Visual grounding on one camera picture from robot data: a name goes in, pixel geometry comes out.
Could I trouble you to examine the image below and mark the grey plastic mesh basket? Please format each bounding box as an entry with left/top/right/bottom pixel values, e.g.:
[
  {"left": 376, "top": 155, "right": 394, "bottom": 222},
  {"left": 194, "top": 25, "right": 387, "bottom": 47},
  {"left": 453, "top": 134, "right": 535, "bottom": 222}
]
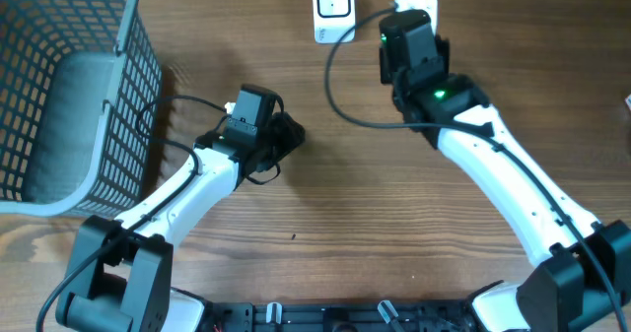
[{"left": 1, "top": 0, "right": 162, "bottom": 217}]

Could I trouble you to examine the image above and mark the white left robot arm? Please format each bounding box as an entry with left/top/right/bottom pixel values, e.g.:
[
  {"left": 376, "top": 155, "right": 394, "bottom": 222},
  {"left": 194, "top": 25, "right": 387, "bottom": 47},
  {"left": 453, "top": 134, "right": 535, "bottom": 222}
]
[{"left": 53, "top": 111, "right": 306, "bottom": 331}]

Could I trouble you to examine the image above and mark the beige snack pouch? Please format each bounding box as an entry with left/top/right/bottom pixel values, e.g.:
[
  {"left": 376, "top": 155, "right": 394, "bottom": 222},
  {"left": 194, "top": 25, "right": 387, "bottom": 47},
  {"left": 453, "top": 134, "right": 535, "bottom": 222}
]
[{"left": 393, "top": 0, "right": 439, "bottom": 34}]

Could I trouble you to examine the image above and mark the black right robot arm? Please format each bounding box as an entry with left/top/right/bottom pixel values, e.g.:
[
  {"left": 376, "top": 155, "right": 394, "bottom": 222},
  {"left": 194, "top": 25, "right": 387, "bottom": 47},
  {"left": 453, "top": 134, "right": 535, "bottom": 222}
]
[{"left": 379, "top": 10, "right": 630, "bottom": 331}]

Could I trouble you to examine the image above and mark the white barcode scanner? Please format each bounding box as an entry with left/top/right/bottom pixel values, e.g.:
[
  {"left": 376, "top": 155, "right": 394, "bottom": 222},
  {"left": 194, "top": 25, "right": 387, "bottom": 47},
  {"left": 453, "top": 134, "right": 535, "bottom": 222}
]
[{"left": 313, "top": 0, "right": 356, "bottom": 44}]

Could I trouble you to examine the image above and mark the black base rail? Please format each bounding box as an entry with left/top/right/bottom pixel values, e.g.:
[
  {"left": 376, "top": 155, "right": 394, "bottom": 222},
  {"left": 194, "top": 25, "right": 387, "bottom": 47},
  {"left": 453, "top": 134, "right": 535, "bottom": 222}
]
[{"left": 197, "top": 299, "right": 479, "bottom": 332}]

